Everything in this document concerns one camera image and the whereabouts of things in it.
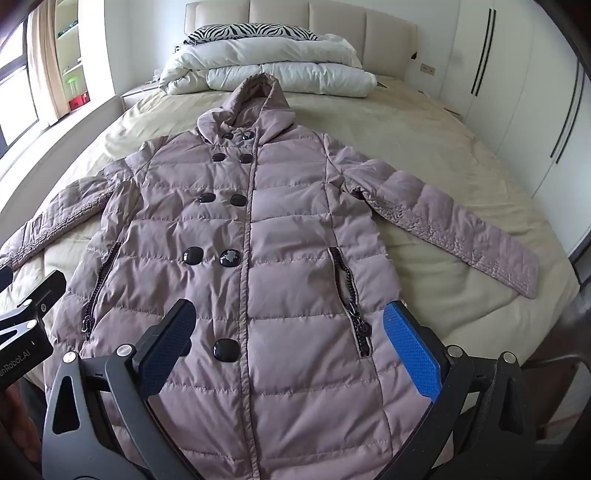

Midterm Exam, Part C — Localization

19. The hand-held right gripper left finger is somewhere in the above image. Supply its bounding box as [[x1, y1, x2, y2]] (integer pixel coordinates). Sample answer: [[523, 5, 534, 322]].
[[41, 299, 197, 480]]

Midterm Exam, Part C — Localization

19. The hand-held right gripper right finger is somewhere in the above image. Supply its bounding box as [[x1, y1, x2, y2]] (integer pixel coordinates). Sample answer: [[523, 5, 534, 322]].
[[383, 300, 541, 480]]

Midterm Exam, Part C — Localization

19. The mauve quilted hooded jacket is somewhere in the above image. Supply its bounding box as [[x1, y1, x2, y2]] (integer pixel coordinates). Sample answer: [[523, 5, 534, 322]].
[[0, 76, 541, 480]]

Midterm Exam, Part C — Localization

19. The black framed window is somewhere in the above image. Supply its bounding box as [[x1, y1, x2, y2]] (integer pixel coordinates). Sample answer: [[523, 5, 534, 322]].
[[0, 14, 42, 148]]

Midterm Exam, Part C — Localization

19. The bed with beige sheet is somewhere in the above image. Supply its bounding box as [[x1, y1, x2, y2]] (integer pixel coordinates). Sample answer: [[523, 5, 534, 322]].
[[0, 69, 580, 416]]

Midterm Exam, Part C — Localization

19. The beige curtain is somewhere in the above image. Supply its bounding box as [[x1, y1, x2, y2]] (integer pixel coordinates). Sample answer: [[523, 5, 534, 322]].
[[28, 9, 70, 125]]

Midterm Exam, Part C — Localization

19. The white nightstand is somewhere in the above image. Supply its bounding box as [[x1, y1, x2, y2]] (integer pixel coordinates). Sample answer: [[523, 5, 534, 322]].
[[121, 83, 162, 109]]

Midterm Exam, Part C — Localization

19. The white folded duvet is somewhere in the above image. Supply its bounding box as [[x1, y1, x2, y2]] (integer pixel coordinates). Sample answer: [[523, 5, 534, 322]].
[[157, 34, 377, 97]]

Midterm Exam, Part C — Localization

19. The zebra print pillow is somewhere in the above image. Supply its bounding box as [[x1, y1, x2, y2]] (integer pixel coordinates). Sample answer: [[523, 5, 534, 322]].
[[184, 24, 319, 46]]

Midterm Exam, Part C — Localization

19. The beige padded headboard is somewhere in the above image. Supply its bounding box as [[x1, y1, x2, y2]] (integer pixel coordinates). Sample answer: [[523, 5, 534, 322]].
[[185, 0, 419, 77]]

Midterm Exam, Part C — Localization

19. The white wall shelf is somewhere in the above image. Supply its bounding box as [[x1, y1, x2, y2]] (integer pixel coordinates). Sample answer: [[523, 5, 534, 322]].
[[54, 0, 90, 114]]

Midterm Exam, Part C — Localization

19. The white wardrobe with black handles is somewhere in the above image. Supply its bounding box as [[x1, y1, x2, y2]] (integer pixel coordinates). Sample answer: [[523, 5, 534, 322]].
[[441, 0, 591, 208]]

